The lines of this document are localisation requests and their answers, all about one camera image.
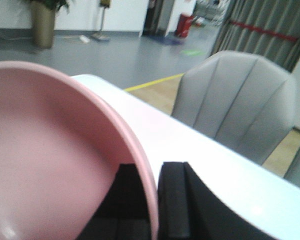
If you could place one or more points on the red trash bin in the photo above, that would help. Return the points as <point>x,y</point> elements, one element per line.
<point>183,25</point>

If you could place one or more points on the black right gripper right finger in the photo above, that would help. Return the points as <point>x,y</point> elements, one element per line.
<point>188,210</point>

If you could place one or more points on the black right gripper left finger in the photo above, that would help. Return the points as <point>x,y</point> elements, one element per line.
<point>123,214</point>

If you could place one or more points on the sign stand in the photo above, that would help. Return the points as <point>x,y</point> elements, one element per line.
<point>99,36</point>

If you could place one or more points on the red barrier belt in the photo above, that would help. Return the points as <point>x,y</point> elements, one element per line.
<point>260,30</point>

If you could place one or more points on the potted plant gold vase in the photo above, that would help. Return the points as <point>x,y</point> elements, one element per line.
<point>43,17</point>

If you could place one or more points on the left grey upholstered chair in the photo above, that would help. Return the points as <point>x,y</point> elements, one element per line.
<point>241,100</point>

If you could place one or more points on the pink bowl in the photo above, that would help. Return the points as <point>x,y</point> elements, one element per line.
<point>61,146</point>

